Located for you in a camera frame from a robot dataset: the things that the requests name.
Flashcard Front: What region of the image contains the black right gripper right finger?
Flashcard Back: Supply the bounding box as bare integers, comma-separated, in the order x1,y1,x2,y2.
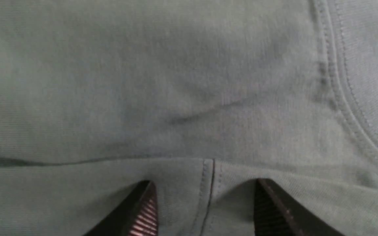
254,178,343,236

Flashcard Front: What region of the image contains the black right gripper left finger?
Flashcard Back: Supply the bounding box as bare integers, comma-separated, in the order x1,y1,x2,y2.
86,181,158,236

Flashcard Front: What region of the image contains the green long-sleeve top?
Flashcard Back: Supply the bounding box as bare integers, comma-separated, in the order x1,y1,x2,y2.
0,0,378,236

